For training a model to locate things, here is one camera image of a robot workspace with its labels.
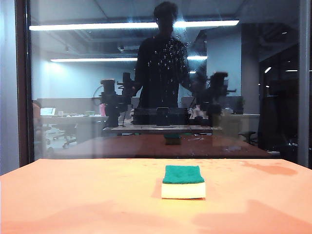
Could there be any green and yellow sponge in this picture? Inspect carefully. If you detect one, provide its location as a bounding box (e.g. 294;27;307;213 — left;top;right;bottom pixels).
161;165;206;200

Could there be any large glass window pane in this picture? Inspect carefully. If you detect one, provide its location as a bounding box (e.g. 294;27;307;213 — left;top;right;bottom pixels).
26;0;302;159

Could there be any dark brown window frame post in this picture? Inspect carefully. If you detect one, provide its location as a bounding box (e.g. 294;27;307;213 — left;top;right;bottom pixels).
15;0;34;168

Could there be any grey window frame post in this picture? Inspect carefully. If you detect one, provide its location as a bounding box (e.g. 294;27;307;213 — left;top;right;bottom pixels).
296;0;312;169

